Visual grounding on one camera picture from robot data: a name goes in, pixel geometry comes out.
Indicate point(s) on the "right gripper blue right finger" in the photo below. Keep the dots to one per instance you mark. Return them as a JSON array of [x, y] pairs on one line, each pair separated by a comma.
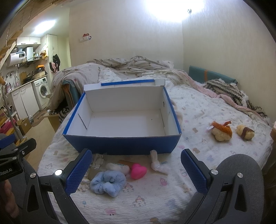
[[196, 170]]

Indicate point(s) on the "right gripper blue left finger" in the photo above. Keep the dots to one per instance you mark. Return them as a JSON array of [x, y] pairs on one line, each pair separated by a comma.
[[75, 171]]

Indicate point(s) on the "white knotted cloth toy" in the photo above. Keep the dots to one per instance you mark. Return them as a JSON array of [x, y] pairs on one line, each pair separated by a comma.
[[156, 165]]

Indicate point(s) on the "light blue fluffy scrunchie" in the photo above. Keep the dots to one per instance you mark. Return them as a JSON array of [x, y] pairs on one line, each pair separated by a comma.
[[109, 182]]

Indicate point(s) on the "pink heart plush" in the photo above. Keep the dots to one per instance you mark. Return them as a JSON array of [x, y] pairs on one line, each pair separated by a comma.
[[138, 171]]

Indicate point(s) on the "blue white cardboard box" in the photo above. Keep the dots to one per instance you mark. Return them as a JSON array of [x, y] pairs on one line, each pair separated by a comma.
[[124, 118]]

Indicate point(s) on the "person left hand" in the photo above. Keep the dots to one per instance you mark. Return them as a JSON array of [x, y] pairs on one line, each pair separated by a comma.
[[8, 200]]

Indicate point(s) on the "cardboard box on floor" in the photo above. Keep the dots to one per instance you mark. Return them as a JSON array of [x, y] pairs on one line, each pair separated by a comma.
[[24, 125]]

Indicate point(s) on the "orange cream plush toy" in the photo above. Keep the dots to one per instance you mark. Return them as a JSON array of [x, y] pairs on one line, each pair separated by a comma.
[[221, 132]]

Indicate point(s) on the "white patterned bed sheet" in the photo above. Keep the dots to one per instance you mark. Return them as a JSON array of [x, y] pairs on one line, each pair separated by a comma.
[[159, 198]]

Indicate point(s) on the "brown cream plush toy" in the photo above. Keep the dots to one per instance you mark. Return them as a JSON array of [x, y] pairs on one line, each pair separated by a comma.
[[245, 132]]

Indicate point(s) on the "white kitchen cabinet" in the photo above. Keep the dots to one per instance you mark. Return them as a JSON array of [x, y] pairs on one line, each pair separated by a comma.
[[24, 101]]

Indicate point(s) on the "black white zebra cloth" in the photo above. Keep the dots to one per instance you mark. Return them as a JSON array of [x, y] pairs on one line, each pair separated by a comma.
[[60, 113]]

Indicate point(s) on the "white washing machine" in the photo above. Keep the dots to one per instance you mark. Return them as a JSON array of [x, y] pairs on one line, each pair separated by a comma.
[[41, 91]]

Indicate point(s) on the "striped fuzzy blanket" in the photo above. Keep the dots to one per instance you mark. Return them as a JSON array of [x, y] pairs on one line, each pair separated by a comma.
[[239, 97]]

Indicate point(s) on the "teal headboard cushion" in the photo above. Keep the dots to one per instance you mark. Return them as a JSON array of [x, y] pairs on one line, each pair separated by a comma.
[[202, 75]]

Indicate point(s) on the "beige crumpled duvet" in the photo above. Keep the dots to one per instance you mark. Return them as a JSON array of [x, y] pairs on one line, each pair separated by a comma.
[[113, 70]]

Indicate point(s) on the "white water heater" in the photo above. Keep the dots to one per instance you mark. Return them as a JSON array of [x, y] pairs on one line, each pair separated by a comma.
[[15, 58]]

